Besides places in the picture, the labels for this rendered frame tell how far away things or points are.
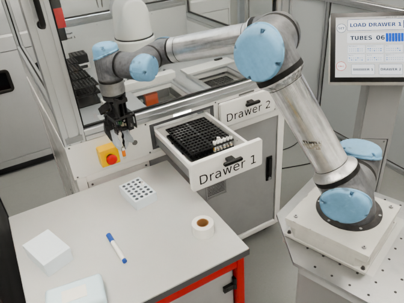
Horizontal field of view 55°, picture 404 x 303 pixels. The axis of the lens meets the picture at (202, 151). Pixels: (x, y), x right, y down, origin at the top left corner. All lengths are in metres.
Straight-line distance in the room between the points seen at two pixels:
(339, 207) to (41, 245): 0.86
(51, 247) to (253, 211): 1.19
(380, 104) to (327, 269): 1.01
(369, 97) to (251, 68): 1.14
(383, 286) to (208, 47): 0.79
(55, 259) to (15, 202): 1.77
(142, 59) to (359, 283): 0.84
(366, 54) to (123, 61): 1.09
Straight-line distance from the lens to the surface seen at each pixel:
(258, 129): 1.85
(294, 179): 2.74
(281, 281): 2.11
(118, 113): 1.20
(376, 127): 2.03
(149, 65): 1.09
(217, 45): 1.08
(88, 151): 1.48
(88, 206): 1.45
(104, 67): 1.15
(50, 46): 1.32
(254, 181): 2.00
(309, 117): 0.92
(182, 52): 1.14
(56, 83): 1.36
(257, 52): 0.86
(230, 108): 1.66
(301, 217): 1.20
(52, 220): 1.44
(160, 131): 1.57
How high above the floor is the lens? 1.64
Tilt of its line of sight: 33 degrees down
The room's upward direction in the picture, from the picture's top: 5 degrees counter-clockwise
